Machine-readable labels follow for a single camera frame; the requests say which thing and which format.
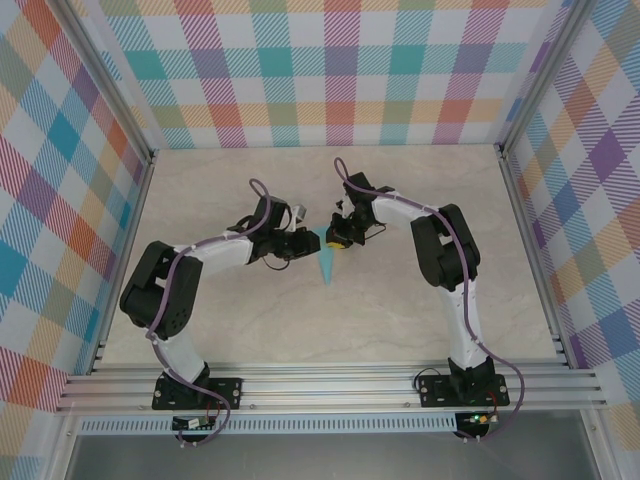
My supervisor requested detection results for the teal paper sheet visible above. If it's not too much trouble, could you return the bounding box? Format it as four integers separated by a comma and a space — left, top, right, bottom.
312, 227, 337, 287

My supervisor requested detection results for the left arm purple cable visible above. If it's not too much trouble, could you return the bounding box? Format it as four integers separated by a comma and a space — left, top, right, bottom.
147, 178, 276, 448

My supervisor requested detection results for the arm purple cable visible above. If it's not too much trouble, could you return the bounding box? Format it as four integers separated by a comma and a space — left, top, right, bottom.
333, 157, 527, 444
147, 178, 276, 448

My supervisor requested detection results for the aluminium mounting rail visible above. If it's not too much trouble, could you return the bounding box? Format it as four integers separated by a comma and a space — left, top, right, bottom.
54, 359, 609, 416

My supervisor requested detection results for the aluminium side rail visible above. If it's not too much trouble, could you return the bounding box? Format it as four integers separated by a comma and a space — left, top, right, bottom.
497, 147, 571, 369
87, 149, 159, 374

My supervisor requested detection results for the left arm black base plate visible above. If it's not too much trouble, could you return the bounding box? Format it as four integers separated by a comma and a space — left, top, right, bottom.
151, 374, 245, 412

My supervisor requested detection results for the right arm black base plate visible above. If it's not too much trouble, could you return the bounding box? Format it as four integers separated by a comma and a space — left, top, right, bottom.
417, 372, 510, 409

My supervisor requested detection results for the slotted grey cable tray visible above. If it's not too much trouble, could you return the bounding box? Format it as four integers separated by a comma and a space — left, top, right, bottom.
77, 417, 459, 435

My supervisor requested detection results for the aluminium corner post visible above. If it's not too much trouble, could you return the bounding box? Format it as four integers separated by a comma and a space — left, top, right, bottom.
49, 0, 159, 166
492, 0, 601, 161

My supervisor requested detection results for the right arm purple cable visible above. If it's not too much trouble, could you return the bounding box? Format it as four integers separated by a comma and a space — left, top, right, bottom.
333, 157, 527, 444

